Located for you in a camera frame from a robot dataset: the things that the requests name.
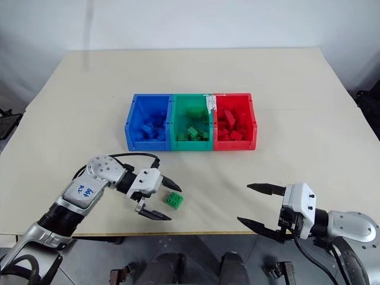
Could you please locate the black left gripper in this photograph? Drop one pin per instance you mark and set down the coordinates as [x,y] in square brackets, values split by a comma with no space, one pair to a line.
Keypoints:
[142,198]

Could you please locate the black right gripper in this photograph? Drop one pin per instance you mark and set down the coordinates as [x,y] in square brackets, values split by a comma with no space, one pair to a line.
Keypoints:
[289,222]

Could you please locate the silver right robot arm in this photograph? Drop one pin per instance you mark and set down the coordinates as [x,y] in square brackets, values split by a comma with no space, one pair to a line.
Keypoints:
[350,228]

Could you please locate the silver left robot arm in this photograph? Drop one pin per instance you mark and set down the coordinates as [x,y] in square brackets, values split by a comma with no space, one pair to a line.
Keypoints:
[74,196]

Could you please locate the green studded toy block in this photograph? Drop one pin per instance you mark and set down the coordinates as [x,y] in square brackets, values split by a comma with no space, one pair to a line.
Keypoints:
[174,199]

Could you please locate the blue plastic bin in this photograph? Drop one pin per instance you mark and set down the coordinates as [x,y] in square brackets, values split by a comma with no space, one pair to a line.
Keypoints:
[148,145]

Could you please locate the green plastic bin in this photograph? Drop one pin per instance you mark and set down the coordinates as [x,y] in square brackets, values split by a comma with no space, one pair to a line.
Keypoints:
[193,145]

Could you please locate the blue toy block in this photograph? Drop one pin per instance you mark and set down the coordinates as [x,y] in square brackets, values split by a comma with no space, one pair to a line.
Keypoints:
[145,129]
[154,134]

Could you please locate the small green toy block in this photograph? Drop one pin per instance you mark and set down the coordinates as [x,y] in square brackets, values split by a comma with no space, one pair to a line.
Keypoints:
[181,136]
[193,132]
[205,135]
[205,117]

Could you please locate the dark rounded shape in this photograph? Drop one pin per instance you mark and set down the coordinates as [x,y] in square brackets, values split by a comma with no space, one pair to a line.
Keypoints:
[233,268]
[161,268]

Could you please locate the red plastic bin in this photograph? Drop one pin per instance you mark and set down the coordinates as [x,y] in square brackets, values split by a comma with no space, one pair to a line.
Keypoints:
[234,145]

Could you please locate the red toy block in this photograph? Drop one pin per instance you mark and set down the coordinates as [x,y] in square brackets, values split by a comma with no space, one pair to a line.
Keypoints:
[236,136]
[224,135]
[243,119]
[229,116]

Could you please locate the white tape strip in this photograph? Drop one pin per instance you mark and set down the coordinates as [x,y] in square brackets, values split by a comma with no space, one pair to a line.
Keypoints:
[210,104]

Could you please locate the black bulky object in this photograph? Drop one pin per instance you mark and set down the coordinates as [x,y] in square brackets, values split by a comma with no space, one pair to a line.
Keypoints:
[369,99]

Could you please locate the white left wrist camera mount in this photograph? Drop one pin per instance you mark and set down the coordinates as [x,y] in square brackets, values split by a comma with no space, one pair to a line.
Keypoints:
[145,181]

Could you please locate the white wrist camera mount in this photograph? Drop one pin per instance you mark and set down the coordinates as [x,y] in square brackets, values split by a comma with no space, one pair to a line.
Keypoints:
[145,181]
[301,205]

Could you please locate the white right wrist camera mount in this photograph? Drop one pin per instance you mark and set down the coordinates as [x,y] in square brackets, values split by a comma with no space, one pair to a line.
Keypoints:
[301,205]

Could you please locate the brown and black bracket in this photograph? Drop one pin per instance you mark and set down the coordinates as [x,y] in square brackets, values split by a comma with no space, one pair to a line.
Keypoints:
[121,274]
[280,273]

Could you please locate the black object with frame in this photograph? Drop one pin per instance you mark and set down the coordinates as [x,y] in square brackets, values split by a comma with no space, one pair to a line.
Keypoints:
[9,123]

